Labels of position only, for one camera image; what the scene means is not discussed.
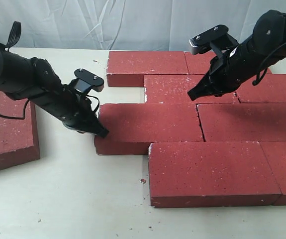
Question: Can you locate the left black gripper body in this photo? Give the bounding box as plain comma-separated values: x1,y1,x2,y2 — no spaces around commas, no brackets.
33,84,100,134

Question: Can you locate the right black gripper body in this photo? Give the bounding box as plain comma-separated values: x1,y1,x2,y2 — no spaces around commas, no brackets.
202,42,267,97

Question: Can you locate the chipped red brick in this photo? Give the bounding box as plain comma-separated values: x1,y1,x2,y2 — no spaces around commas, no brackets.
144,75,239,104

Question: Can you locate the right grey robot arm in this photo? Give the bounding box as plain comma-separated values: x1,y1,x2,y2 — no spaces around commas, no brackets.
188,10,286,101

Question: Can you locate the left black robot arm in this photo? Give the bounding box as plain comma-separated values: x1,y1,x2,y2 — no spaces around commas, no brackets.
0,21,109,138

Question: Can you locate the right third-row red brick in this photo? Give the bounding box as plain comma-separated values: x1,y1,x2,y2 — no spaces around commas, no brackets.
198,103,286,141

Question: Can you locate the right second-row red brick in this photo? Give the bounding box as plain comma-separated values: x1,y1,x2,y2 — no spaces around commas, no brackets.
236,74,286,103

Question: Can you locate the front large red brick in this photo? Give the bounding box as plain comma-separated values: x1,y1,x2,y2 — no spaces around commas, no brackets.
148,141,282,208

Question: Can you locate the white backdrop cloth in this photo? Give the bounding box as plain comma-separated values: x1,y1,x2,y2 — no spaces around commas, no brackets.
0,0,286,51

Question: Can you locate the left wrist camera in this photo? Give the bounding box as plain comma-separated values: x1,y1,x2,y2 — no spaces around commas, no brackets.
69,68,104,93

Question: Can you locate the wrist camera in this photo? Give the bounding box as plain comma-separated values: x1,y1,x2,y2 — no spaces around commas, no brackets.
69,68,104,93
189,24,239,58

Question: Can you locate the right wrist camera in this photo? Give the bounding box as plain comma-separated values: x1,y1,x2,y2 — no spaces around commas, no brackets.
189,24,239,58

